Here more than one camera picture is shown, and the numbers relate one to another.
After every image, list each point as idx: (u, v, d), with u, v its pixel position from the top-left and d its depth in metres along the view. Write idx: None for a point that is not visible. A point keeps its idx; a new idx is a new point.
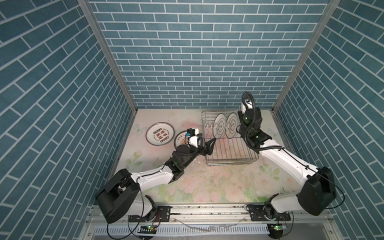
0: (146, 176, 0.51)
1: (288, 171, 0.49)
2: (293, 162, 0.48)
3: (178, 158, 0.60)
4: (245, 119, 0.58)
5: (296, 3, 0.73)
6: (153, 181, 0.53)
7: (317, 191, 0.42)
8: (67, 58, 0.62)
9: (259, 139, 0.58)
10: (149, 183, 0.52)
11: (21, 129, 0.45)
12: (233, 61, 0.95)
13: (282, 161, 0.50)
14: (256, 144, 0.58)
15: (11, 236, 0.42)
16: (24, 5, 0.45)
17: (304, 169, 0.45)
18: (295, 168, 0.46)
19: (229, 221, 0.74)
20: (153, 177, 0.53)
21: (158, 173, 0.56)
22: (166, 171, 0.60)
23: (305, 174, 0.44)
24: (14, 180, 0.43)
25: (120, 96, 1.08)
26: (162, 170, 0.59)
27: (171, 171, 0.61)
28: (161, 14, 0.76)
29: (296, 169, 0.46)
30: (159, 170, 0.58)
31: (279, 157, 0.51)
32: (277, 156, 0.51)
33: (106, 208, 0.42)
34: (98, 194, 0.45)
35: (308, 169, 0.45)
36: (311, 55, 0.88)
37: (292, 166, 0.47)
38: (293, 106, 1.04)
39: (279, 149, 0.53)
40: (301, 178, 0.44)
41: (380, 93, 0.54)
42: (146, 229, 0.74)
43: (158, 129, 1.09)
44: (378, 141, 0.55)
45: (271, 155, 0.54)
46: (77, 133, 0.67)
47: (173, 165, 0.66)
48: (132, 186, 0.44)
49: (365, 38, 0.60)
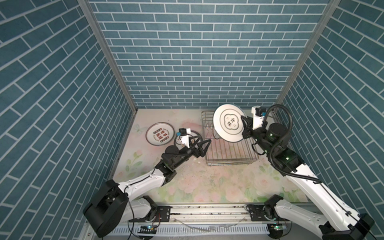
0: (135, 183, 0.50)
1: (322, 209, 0.43)
2: (332, 203, 0.41)
3: (168, 160, 0.59)
4: (272, 135, 0.49)
5: (296, 3, 0.73)
6: (143, 187, 0.52)
7: None
8: (67, 58, 0.62)
9: (289, 161, 0.49)
10: (139, 190, 0.51)
11: (21, 129, 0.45)
12: (233, 61, 0.95)
13: (317, 197, 0.43)
14: (283, 165, 0.49)
15: (11, 236, 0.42)
16: (24, 5, 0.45)
17: (345, 215, 0.39)
18: (334, 211, 0.40)
19: (229, 221, 0.74)
20: (143, 183, 0.52)
21: (148, 179, 0.54)
22: (157, 175, 0.58)
23: (346, 222, 0.38)
24: (14, 180, 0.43)
25: (120, 96, 1.08)
26: (151, 176, 0.56)
27: (162, 174, 0.60)
28: (161, 14, 0.76)
29: (335, 213, 0.40)
30: (150, 175, 0.56)
31: (315, 192, 0.43)
32: (311, 190, 0.44)
33: (96, 222, 0.41)
34: (86, 209, 0.43)
35: (349, 216, 0.39)
36: (311, 55, 0.88)
37: (330, 208, 0.41)
38: (293, 106, 1.04)
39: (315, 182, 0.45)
40: (338, 224, 0.39)
41: (380, 93, 0.54)
42: (146, 230, 0.74)
43: (158, 129, 1.09)
44: (378, 141, 0.55)
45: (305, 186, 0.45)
46: (77, 133, 0.67)
47: (164, 167, 0.64)
48: (120, 197, 0.43)
49: (365, 38, 0.60)
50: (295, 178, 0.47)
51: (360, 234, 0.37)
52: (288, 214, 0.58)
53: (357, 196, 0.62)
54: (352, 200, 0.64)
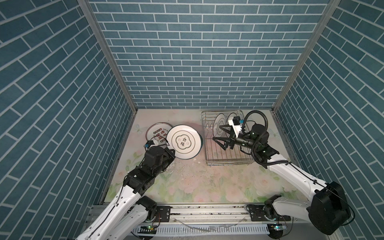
0: (98, 227, 0.42)
1: (296, 186, 0.49)
2: (300, 176, 0.48)
3: (152, 156, 0.53)
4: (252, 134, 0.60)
5: (296, 3, 0.73)
6: (116, 219, 0.46)
7: (325, 207, 0.41)
8: (67, 58, 0.62)
9: (266, 153, 0.59)
10: (111, 226, 0.45)
11: (22, 129, 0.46)
12: (233, 62, 0.96)
13: (290, 176, 0.50)
14: (263, 158, 0.59)
15: (11, 236, 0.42)
16: (24, 5, 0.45)
17: (312, 184, 0.45)
18: (303, 182, 0.46)
19: (230, 221, 0.74)
20: (110, 220, 0.44)
21: (115, 210, 0.45)
22: (125, 199, 0.48)
23: (313, 189, 0.43)
24: (14, 181, 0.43)
25: (120, 96, 1.08)
26: (118, 204, 0.46)
27: (133, 193, 0.49)
28: (161, 14, 0.76)
29: (303, 183, 0.46)
30: (115, 204, 0.46)
31: (287, 172, 0.51)
32: (285, 172, 0.51)
33: None
34: None
35: (315, 184, 0.44)
36: (311, 55, 0.88)
37: (299, 181, 0.47)
38: (293, 106, 1.04)
39: (286, 164, 0.53)
40: (310, 194, 0.42)
41: (380, 93, 0.54)
42: (146, 230, 0.74)
43: (158, 129, 1.09)
44: (378, 141, 0.55)
45: (278, 169, 0.54)
46: (77, 133, 0.68)
47: (136, 177, 0.52)
48: None
49: (365, 38, 0.60)
50: (274, 168, 0.56)
51: (328, 199, 0.46)
52: (285, 208, 0.58)
53: (357, 196, 0.62)
54: (352, 200, 0.64)
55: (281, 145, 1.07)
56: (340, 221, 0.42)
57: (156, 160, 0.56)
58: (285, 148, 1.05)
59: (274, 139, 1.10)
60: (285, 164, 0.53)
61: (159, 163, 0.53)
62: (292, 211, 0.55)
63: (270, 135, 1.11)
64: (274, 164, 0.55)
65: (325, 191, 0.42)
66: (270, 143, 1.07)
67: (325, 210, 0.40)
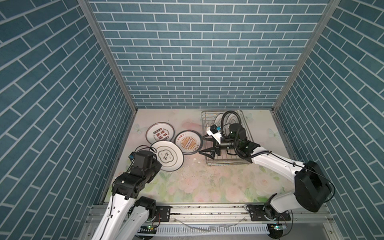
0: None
1: (280, 173, 0.52)
2: (281, 162, 0.51)
3: (141, 158, 0.53)
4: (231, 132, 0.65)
5: (296, 3, 0.73)
6: (114, 229, 0.44)
7: (307, 186, 0.43)
8: (67, 58, 0.62)
9: (248, 148, 0.62)
10: (111, 238, 0.43)
11: (21, 129, 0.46)
12: (233, 61, 0.95)
13: (272, 164, 0.53)
14: (247, 153, 0.61)
15: (11, 236, 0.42)
16: (24, 5, 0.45)
17: (292, 166, 0.48)
18: (284, 167, 0.49)
19: (230, 221, 0.74)
20: (107, 233, 0.42)
21: (111, 222, 0.43)
22: (119, 207, 0.45)
23: (293, 171, 0.46)
24: (14, 180, 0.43)
25: (120, 96, 1.08)
26: (112, 215, 0.44)
27: (126, 199, 0.46)
28: (161, 14, 0.76)
29: (285, 168, 0.49)
30: (109, 216, 0.43)
31: (269, 161, 0.54)
32: (268, 161, 0.54)
33: None
34: None
35: (295, 166, 0.48)
36: (311, 55, 0.88)
37: (281, 166, 0.50)
38: (293, 106, 1.04)
39: (267, 153, 0.56)
40: (292, 176, 0.45)
41: (380, 93, 0.54)
42: (146, 230, 0.74)
43: (158, 129, 1.09)
44: (378, 141, 0.55)
45: (261, 160, 0.57)
46: (77, 133, 0.68)
47: (125, 181, 0.49)
48: None
49: (365, 38, 0.60)
50: (260, 161, 0.58)
51: (308, 178, 0.50)
52: (282, 205, 0.59)
53: (357, 196, 0.62)
54: (353, 200, 0.64)
55: (281, 145, 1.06)
56: (321, 197, 0.44)
57: (146, 163, 0.56)
58: (285, 148, 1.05)
59: (274, 139, 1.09)
60: (267, 153, 0.56)
61: (149, 166, 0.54)
62: (290, 206, 0.55)
63: (270, 135, 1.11)
64: (256, 155, 0.58)
65: (305, 171, 0.49)
66: (270, 143, 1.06)
67: (307, 189, 0.43)
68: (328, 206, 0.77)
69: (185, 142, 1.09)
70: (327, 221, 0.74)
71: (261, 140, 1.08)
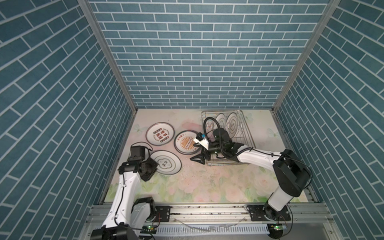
0: (119, 205, 0.44)
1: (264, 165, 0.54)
2: (261, 155, 0.55)
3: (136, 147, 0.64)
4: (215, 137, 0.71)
5: (296, 3, 0.73)
6: (131, 194, 0.50)
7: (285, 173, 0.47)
8: (67, 58, 0.62)
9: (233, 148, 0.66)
10: (130, 201, 0.48)
11: (21, 129, 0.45)
12: (233, 61, 0.95)
13: (255, 158, 0.57)
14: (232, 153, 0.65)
15: (11, 236, 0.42)
16: (24, 5, 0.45)
17: (270, 157, 0.51)
18: (265, 159, 0.52)
19: (230, 221, 0.74)
20: (125, 196, 0.47)
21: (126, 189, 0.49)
22: (130, 179, 0.52)
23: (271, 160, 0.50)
24: (14, 180, 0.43)
25: (120, 96, 1.08)
26: (126, 184, 0.50)
27: (134, 173, 0.54)
28: (161, 14, 0.76)
29: (265, 159, 0.52)
30: (123, 186, 0.50)
31: (251, 155, 0.58)
32: (252, 157, 0.58)
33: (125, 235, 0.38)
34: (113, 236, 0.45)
35: (273, 155, 0.51)
36: (311, 55, 0.88)
37: (262, 158, 0.53)
38: (293, 106, 1.04)
39: (249, 149, 0.60)
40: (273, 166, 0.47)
41: (380, 93, 0.54)
42: (146, 229, 0.74)
43: (158, 129, 1.09)
44: (378, 140, 0.55)
45: (246, 157, 0.61)
46: (77, 133, 0.67)
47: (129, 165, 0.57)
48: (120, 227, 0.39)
49: (365, 38, 0.60)
50: (246, 158, 0.61)
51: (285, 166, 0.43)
52: (279, 202, 0.60)
53: (357, 196, 0.62)
54: (353, 200, 0.64)
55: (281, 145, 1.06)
56: (302, 181, 0.47)
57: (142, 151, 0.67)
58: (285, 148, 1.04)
59: (274, 139, 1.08)
60: (249, 149, 0.60)
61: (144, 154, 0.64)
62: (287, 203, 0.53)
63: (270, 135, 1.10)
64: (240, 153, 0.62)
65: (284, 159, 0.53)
66: (270, 143, 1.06)
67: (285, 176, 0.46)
68: (328, 206, 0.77)
69: (185, 143, 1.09)
70: (327, 221, 0.74)
71: (261, 140, 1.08)
